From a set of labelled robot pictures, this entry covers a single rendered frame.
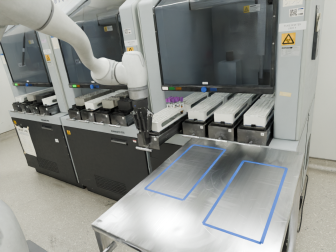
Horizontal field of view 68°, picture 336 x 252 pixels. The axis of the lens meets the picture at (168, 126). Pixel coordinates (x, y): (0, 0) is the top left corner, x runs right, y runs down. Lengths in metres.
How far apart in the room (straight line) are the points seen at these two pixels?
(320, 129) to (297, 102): 1.24
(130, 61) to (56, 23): 0.38
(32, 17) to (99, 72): 0.46
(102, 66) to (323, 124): 1.88
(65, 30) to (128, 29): 0.75
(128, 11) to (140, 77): 0.54
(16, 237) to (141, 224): 0.29
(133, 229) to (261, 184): 0.39
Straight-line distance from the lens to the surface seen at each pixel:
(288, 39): 1.19
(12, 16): 0.79
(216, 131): 1.28
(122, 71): 1.13
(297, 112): 1.25
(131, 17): 1.54
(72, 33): 0.87
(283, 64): 1.20
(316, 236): 1.91
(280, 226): 0.68
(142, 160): 1.67
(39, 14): 0.79
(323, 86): 2.35
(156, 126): 1.24
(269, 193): 0.78
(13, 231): 0.73
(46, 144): 2.54
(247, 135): 1.23
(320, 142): 2.51
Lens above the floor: 1.27
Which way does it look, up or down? 21 degrees down
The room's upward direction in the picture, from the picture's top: 7 degrees counter-clockwise
